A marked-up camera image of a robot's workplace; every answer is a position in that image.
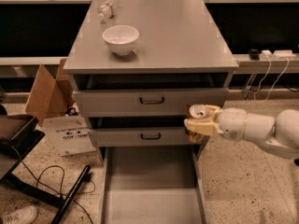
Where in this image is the brown cardboard box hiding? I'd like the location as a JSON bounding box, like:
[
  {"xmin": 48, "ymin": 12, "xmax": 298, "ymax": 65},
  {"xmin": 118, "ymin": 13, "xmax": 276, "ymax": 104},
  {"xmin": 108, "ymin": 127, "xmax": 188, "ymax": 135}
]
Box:
[{"xmin": 25, "ymin": 59, "xmax": 75, "ymax": 127}]

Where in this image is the black floor cable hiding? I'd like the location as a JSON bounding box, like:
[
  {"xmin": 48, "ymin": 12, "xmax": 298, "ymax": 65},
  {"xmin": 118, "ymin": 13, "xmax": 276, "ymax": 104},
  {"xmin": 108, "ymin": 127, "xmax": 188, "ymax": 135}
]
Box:
[{"xmin": 11, "ymin": 145, "xmax": 97, "ymax": 224}]

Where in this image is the grey open bottom drawer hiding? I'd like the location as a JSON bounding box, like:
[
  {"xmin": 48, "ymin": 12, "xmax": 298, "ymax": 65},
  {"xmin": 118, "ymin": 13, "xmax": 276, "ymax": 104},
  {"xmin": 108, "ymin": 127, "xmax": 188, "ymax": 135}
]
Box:
[{"xmin": 98, "ymin": 146, "xmax": 209, "ymax": 224}]

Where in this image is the white hanging cable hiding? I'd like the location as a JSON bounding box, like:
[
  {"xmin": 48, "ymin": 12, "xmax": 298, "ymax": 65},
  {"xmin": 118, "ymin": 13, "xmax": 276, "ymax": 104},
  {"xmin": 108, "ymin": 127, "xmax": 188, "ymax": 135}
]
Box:
[{"xmin": 253, "ymin": 57, "xmax": 292, "ymax": 104}]

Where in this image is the grey drawer cabinet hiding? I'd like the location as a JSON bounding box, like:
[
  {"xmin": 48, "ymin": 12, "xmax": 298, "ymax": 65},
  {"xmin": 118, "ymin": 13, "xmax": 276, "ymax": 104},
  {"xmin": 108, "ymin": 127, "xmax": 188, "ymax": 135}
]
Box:
[{"xmin": 63, "ymin": 0, "xmax": 240, "ymax": 166}]

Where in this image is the black metal stand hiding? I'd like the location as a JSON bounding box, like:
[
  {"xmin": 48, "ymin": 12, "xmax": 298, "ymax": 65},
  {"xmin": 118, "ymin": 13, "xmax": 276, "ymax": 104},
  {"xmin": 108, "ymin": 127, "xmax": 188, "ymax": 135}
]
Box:
[{"xmin": 0, "ymin": 115, "xmax": 91, "ymax": 224}]

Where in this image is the white ceramic bowl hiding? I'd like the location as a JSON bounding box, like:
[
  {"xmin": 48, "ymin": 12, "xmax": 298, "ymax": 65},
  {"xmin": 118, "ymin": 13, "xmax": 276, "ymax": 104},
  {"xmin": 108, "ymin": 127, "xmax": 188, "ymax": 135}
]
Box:
[{"xmin": 102, "ymin": 25, "xmax": 139, "ymax": 55}]

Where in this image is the white sneaker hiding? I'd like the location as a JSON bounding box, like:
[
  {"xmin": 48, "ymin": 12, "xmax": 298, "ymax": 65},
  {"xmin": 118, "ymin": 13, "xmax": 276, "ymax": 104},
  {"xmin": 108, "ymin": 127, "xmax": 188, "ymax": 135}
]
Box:
[{"xmin": 0, "ymin": 205, "xmax": 37, "ymax": 224}]

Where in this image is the grey middle drawer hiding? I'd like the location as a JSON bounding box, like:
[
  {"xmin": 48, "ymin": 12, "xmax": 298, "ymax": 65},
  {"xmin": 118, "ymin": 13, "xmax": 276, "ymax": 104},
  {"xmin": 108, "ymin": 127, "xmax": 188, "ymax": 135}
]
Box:
[{"xmin": 89, "ymin": 116, "xmax": 208, "ymax": 147}]

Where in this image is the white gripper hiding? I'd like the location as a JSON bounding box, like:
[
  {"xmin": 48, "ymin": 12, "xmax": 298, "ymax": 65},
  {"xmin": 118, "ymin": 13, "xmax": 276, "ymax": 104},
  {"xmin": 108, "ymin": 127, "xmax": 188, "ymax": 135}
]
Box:
[{"xmin": 184, "ymin": 105, "xmax": 247, "ymax": 142}]

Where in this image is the black power adapter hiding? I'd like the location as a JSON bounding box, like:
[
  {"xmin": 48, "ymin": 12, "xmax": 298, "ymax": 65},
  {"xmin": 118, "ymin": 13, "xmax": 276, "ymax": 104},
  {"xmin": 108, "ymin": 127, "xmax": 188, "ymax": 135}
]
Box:
[{"xmin": 249, "ymin": 49, "xmax": 260, "ymax": 61}]

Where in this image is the grey top drawer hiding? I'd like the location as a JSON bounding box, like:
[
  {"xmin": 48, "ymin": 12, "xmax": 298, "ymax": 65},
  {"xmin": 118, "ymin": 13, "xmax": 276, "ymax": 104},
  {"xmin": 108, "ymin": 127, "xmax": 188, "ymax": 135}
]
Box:
[{"xmin": 73, "ymin": 73, "xmax": 228, "ymax": 118}]

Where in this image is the white printed paper bag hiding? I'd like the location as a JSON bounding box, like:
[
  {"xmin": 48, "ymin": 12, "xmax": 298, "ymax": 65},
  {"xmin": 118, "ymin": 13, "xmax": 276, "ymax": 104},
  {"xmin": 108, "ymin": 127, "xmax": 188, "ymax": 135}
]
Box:
[{"xmin": 43, "ymin": 115, "xmax": 95, "ymax": 156}]

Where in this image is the orange soda can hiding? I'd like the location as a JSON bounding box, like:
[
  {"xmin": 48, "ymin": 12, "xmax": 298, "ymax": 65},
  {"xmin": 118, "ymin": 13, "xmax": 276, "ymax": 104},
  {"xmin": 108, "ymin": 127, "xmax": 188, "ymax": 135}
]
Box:
[{"xmin": 184, "ymin": 105, "xmax": 207, "ymax": 143}]

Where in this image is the white power strip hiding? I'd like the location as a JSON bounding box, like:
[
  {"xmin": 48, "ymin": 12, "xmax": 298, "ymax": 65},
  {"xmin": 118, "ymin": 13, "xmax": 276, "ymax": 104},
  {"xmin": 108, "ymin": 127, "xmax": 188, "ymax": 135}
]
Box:
[{"xmin": 261, "ymin": 50, "xmax": 296, "ymax": 60}]

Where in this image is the clear plastic bottle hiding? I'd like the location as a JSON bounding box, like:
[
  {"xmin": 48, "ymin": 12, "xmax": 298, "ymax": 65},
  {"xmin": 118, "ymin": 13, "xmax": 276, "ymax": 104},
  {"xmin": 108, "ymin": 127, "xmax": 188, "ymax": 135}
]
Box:
[{"xmin": 97, "ymin": 0, "xmax": 119, "ymax": 23}]

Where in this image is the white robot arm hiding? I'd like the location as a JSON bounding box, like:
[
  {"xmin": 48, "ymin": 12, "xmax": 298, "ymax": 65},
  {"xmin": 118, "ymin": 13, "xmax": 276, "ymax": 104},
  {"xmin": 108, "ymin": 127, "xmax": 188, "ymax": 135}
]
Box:
[{"xmin": 184, "ymin": 105, "xmax": 299, "ymax": 160}]

